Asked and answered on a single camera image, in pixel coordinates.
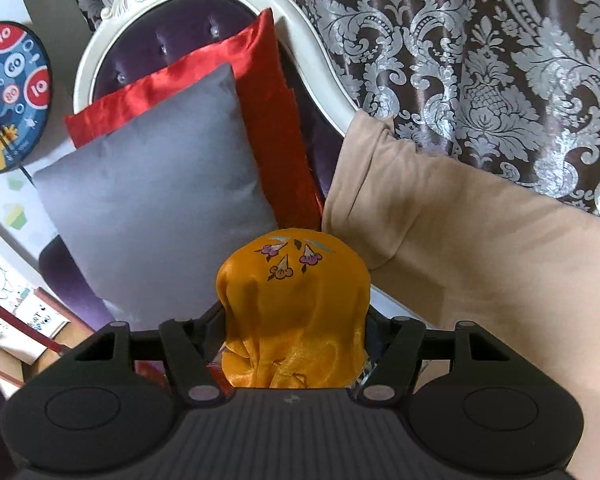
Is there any orange satin pouch red tassel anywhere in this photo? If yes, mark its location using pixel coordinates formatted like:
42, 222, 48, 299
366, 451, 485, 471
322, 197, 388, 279
212, 229, 370, 389

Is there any beige fabric cover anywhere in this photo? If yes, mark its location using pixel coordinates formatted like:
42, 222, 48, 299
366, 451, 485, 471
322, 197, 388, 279
323, 112, 600, 479

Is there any grey cushion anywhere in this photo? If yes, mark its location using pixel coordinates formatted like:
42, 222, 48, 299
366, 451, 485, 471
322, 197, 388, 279
32, 62, 280, 330

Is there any patterned damask curtain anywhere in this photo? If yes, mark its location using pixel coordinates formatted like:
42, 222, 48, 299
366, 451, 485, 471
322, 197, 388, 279
59, 0, 600, 226

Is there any red satin cushion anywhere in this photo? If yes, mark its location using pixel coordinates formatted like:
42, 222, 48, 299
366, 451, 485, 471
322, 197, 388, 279
65, 9, 323, 230

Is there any round dart board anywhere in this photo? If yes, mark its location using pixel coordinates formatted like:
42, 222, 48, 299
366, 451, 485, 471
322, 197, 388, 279
0, 21, 53, 174

